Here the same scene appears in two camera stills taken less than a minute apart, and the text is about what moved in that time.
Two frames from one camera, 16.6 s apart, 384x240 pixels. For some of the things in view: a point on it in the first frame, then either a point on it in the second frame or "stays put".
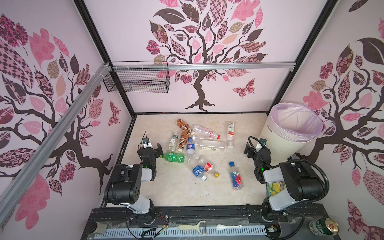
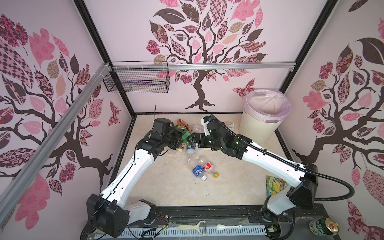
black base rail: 205,217 stays put
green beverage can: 324,227 stays put
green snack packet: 273,188 stays put
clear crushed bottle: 191,161 stays put
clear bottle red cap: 203,130 stays put
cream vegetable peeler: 184,226 stays put
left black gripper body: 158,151 → 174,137
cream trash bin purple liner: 289,126 → 264,110
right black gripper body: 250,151 → 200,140
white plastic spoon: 221,227 stays put
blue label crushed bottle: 198,171 stays put
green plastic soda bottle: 173,157 → 185,135
